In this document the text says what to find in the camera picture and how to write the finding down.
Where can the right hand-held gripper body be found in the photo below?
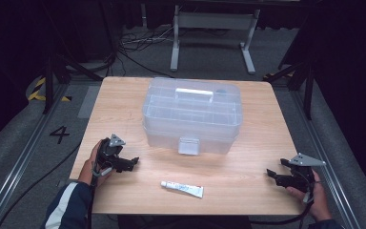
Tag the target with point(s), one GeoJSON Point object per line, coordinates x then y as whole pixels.
{"type": "Point", "coordinates": [300, 176]}

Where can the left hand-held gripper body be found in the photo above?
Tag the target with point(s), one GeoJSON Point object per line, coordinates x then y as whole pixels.
{"type": "Point", "coordinates": [109, 152]}

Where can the white ointment tube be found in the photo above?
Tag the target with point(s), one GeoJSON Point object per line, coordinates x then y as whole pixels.
{"type": "Point", "coordinates": [184, 189]}

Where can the clear plastic storage box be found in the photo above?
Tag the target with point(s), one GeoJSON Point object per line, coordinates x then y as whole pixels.
{"type": "Point", "coordinates": [192, 114]}

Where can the person's left hand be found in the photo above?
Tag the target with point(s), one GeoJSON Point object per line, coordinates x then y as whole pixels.
{"type": "Point", "coordinates": [87, 171]}

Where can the person's right hand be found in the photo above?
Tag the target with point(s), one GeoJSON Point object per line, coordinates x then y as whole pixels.
{"type": "Point", "coordinates": [319, 200]}

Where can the large grey tape patch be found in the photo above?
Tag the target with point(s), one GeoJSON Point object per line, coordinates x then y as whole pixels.
{"type": "Point", "coordinates": [89, 101]}

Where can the small grey tape patch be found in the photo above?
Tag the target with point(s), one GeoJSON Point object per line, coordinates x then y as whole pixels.
{"type": "Point", "coordinates": [63, 183]}

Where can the black metal stand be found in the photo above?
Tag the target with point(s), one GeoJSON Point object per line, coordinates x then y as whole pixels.
{"type": "Point", "coordinates": [308, 89]}
{"type": "Point", "coordinates": [49, 82]}

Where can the yellow black hazard tape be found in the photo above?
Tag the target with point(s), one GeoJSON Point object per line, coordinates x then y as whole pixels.
{"type": "Point", "coordinates": [36, 92]}

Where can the metal floor rail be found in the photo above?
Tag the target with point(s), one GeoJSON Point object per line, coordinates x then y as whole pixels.
{"type": "Point", "coordinates": [327, 152]}
{"type": "Point", "coordinates": [19, 162]}

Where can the grey metal desk frame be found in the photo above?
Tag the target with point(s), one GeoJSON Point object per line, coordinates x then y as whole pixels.
{"type": "Point", "coordinates": [214, 20]}

